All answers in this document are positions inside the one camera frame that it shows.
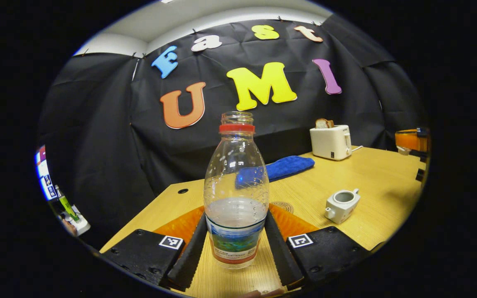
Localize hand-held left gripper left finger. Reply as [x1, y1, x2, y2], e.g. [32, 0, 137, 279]
[99, 205, 208, 291]

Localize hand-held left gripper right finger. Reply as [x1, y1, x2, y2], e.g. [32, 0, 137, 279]
[263, 203, 372, 291]

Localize round brown coaster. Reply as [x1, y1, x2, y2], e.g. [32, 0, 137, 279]
[270, 201, 294, 215]

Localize clear plastic water bottle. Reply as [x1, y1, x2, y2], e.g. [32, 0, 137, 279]
[203, 111, 270, 270]

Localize white ceramic teacup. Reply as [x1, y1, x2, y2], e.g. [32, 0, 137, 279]
[325, 188, 361, 225]

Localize green bottle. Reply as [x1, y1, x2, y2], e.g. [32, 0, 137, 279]
[55, 185, 80, 222]

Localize white toaster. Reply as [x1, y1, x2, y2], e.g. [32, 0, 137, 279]
[309, 125, 353, 161]

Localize blue towel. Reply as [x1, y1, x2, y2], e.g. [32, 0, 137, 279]
[235, 156, 316, 189]

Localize white side table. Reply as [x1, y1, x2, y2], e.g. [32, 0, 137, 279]
[62, 206, 91, 237]

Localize computer monitor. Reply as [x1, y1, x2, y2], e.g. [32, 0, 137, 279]
[35, 145, 59, 202]

